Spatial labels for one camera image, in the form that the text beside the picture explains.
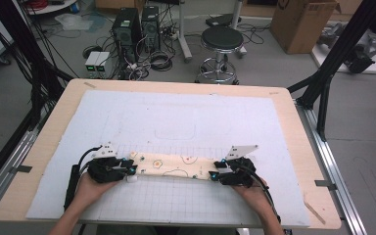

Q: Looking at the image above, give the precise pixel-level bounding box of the slim black computer tower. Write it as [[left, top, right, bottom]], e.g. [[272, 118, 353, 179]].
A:
[[140, 5, 162, 54]]

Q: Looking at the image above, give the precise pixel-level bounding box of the black frame with cable bundle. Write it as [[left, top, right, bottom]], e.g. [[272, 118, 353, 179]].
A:
[[0, 0, 76, 198]]

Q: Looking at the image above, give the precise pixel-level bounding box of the grey and black machine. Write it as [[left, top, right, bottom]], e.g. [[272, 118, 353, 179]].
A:
[[317, 22, 376, 74]]

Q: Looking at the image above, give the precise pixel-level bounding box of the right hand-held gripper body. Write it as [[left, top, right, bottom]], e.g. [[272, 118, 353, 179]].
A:
[[219, 144, 259, 189]]

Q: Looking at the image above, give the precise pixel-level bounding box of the wooden table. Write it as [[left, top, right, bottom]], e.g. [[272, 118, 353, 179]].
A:
[[0, 77, 343, 231]]

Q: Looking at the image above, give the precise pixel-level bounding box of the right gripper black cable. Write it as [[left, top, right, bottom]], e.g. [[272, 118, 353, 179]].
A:
[[241, 164, 282, 225]]

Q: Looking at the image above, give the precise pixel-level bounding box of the cream printed cloth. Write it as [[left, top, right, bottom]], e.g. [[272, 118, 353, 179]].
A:
[[126, 151, 220, 184]]

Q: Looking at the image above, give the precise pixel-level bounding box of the thin wooden stick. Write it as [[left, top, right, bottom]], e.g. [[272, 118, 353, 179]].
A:
[[303, 192, 327, 226]]

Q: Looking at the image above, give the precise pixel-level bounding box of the pale blue gridded mat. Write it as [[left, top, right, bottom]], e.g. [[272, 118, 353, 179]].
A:
[[25, 89, 311, 229]]

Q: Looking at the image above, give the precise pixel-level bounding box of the white desk leg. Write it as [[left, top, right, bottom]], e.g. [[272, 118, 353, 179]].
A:
[[175, 0, 194, 64], [230, 0, 248, 59]]

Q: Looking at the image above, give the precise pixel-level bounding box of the cardboard box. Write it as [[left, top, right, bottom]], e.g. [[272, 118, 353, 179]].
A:
[[268, 0, 341, 55]]

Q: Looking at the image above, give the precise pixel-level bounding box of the coil of black cables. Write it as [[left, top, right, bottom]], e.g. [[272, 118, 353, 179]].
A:
[[148, 50, 174, 72]]

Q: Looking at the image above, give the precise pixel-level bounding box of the large black computer tower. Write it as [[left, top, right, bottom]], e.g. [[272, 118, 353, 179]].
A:
[[112, 8, 142, 64]]

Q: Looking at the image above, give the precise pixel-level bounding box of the black flat floor base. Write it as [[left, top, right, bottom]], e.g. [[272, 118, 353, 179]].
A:
[[205, 13, 243, 28]]

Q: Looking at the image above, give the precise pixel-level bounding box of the black round stool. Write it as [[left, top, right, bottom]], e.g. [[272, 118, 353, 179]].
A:
[[194, 25, 247, 86]]

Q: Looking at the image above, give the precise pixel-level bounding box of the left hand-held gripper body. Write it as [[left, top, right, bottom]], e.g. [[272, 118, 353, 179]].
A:
[[87, 141, 129, 184]]

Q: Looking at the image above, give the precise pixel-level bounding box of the black metal frame stand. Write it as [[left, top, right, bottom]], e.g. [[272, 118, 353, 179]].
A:
[[287, 0, 376, 142]]

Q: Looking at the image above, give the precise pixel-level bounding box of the person's left hand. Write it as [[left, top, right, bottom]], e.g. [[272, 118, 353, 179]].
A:
[[71, 171, 120, 211]]

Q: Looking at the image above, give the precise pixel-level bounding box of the clear plastic bag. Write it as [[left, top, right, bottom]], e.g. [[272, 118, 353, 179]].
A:
[[54, 13, 108, 32]]

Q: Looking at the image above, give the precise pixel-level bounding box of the person's right hand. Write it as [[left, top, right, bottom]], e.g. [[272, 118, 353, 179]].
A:
[[232, 177, 271, 213]]

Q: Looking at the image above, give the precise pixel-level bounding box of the round white table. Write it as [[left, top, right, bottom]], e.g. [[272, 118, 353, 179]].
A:
[[22, 0, 80, 16]]

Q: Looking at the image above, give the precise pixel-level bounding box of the aluminium rail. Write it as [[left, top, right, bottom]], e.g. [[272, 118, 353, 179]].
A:
[[0, 130, 39, 227], [295, 98, 368, 235]]

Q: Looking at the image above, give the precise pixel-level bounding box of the white power supply unit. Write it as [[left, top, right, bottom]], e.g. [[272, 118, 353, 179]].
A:
[[84, 51, 102, 74], [95, 51, 112, 74]]

